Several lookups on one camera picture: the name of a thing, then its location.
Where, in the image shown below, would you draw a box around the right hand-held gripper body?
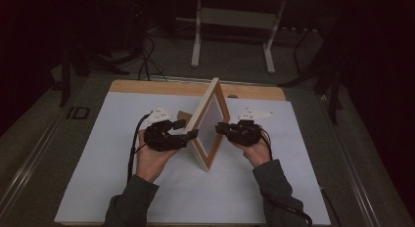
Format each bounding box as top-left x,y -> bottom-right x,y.
224,107 -> 275,148

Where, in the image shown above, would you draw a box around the white metal desk frame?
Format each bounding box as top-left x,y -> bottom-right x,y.
190,0 -> 289,75

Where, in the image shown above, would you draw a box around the white table mat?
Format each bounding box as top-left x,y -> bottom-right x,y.
53,91 -> 333,226

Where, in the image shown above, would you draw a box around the black metal stand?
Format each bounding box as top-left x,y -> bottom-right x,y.
278,24 -> 345,125
58,43 -> 130,108

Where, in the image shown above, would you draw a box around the wooden picture frame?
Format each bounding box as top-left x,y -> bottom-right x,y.
176,76 -> 232,173

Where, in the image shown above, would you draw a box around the left hand-held gripper black cable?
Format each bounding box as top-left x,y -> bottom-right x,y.
126,112 -> 154,185

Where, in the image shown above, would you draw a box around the person's right hand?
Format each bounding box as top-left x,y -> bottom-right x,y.
229,134 -> 274,169

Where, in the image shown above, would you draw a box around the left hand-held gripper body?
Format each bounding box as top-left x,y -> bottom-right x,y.
143,106 -> 191,154

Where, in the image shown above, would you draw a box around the black floor cables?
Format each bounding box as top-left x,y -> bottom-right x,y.
136,32 -> 168,82

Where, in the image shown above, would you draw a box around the person's left hand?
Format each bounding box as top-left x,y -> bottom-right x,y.
134,128 -> 179,184

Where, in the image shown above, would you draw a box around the metal floor rail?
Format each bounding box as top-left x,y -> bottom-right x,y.
0,112 -> 67,219
148,74 -> 279,88
317,92 -> 384,227

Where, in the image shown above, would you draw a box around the black rectangular floor plate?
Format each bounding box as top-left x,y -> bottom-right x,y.
66,106 -> 91,120

